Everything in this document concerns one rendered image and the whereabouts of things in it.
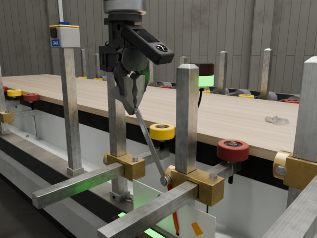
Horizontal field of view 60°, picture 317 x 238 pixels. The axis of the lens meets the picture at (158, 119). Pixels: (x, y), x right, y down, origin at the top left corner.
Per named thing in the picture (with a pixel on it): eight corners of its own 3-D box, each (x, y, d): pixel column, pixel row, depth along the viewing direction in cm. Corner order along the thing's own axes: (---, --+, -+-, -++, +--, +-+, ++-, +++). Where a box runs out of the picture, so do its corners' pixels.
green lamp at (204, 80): (203, 87, 59) (204, 76, 58) (181, 84, 63) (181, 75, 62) (218, 84, 63) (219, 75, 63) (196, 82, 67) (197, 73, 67)
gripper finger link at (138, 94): (128, 109, 67) (127, 72, 65) (145, 113, 63) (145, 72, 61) (118, 111, 65) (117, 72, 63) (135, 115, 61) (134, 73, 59)
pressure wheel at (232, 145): (237, 193, 68) (240, 149, 66) (209, 182, 74) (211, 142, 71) (251, 182, 74) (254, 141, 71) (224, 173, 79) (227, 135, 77)
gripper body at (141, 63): (125, 71, 67) (123, 19, 64) (150, 73, 61) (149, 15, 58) (98, 73, 61) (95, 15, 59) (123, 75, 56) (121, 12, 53)
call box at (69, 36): (61, 50, 87) (59, 24, 85) (51, 50, 92) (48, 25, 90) (80, 50, 92) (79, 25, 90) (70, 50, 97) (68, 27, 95)
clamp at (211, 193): (211, 207, 58) (212, 185, 56) (163, 186, 67) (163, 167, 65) (225, 197, 62) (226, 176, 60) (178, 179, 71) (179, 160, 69)
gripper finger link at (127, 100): (118, 111, 65) (117, 72, 63) (135, 115, 61) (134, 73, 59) (107, 114, 63) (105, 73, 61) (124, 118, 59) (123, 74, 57)
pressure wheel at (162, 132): (175, 163, 87) (176, 128, 84) (150, 164, 86) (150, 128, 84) (172, 154, 95) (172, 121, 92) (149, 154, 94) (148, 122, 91)
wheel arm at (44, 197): (39, 213, 60) (37, 195, 59) (32, 207, 62) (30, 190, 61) (169, 158, 91) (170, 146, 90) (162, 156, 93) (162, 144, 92)
